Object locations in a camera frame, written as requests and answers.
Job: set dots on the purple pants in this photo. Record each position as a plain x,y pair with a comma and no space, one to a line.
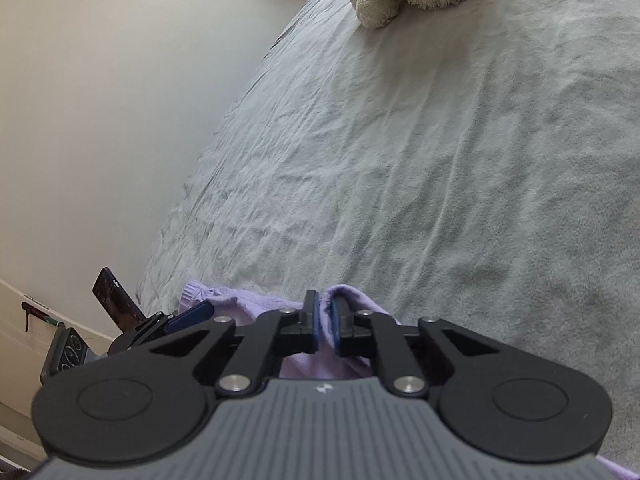
240,305

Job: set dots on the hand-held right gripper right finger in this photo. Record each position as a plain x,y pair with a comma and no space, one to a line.
336,325

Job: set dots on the black smartphone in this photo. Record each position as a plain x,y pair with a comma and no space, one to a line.
115,300

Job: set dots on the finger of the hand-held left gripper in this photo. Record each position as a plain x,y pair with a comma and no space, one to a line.
140,332
192,316

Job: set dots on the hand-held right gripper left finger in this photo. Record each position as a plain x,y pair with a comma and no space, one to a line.
311,320

